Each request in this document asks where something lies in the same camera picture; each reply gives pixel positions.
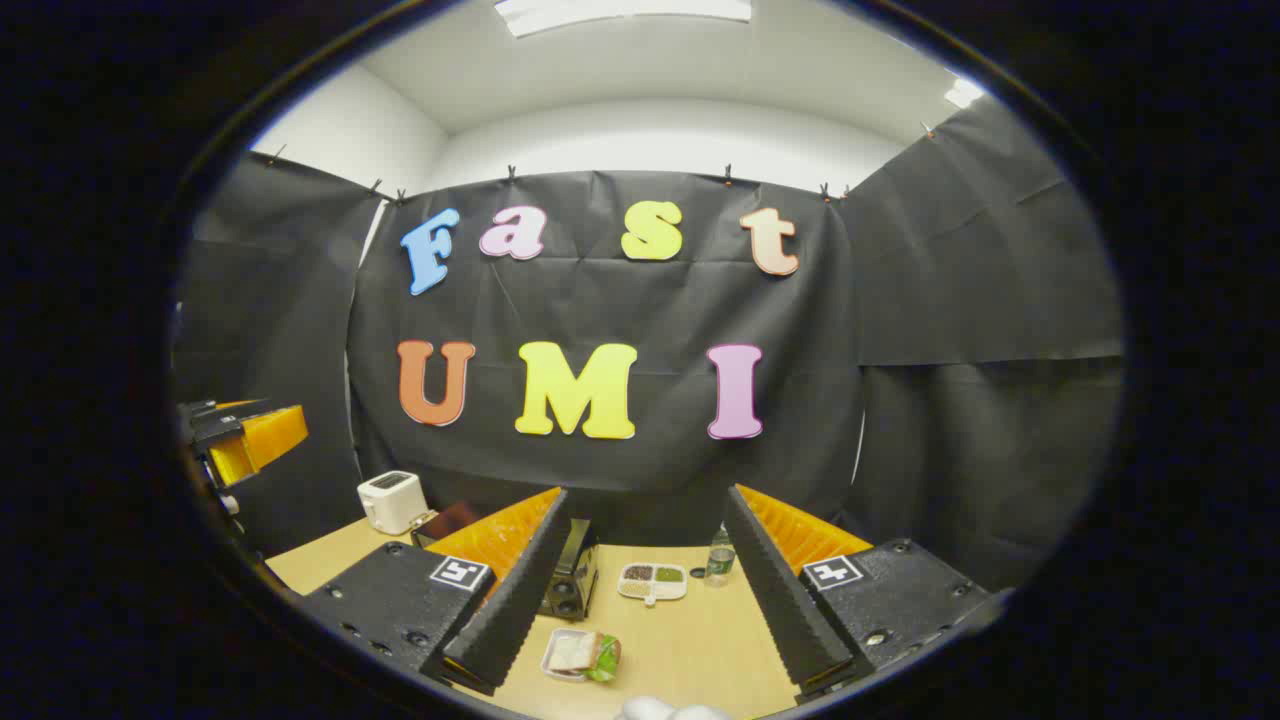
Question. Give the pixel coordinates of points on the black electric oven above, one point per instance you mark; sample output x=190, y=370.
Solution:
x=575, y=575

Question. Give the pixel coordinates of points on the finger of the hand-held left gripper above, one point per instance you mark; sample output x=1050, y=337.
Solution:
x=270, y=435

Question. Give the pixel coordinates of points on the long ceiling light panel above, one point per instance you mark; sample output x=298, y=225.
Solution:
x=620, y=12

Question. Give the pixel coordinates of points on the white divided plate with beans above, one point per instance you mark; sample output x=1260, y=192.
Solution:
x=652, y=582

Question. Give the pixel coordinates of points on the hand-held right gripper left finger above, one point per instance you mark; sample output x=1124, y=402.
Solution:
x=520, y=600

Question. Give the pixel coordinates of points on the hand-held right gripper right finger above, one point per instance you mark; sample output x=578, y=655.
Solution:
x=785, y=600

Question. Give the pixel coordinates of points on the small ceiling light panel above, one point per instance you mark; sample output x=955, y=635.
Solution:
x=964, y=93

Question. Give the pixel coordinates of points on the white toaster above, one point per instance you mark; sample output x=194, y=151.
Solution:
x=392, y=502

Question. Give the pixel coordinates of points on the clear plastic water bottle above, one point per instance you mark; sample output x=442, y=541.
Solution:
x=719, y=562

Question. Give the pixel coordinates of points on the lettuce sandwich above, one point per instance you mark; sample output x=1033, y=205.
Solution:
x=578, y=652

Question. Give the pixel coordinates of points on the white plastic tray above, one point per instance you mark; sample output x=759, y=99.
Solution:
x=553, y=668

